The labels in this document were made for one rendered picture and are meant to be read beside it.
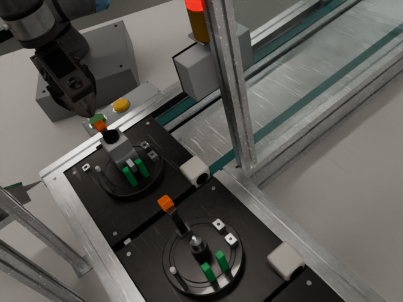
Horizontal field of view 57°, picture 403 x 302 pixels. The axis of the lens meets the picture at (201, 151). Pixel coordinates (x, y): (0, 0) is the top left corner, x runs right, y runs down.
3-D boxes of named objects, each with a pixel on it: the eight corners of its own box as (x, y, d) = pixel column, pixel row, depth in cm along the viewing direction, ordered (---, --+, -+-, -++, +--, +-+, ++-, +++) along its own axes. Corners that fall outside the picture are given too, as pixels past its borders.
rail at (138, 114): (59, 195, 95) (35, 171, 86) (307, 24, 117) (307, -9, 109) (66, 209, 91) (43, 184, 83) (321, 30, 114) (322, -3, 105)
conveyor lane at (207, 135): (85, 198, 92) (65, 175, 85) (322, 31, 113) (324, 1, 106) (142, 286, 75) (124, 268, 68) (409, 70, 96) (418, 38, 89)
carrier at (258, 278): (119, 257, 70) (90, 227, 61) (216, 181, 76) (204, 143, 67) (192, 373, 56) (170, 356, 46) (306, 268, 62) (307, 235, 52)
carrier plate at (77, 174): (68, 178, 85) (63, 172, 84) (153, 120, 91) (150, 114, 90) (115, 251, 71) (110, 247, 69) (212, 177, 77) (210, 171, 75)
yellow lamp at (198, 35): (186, 34, 56) (179, 5, 52) (212, 18, 57) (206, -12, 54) (207, 47, 53) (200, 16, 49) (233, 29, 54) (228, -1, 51)
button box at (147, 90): (90, 137, 99) (80, 121, 95) (155, 95, 105) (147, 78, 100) (102, 151, 95) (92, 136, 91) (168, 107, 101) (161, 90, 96)
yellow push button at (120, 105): (113, 109, 97) (109, 103, 95) (125, 100, 98) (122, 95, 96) (119, 117, 94) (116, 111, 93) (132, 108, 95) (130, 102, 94)
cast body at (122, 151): (107, 154, 77) (93, 132, 72) (125, 142, 78) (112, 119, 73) (126, 178, 72) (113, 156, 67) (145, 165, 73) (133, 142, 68)
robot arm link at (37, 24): (50, 4, 61) (4, 29, 59) (63, 28, 65) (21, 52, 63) (35, -9, 66) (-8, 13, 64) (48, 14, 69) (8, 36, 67)
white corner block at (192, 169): (182, 177, 79) (177, 166, 76) (200, 165, 80) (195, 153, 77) (195, 191, 76) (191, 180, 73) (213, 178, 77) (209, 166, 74)
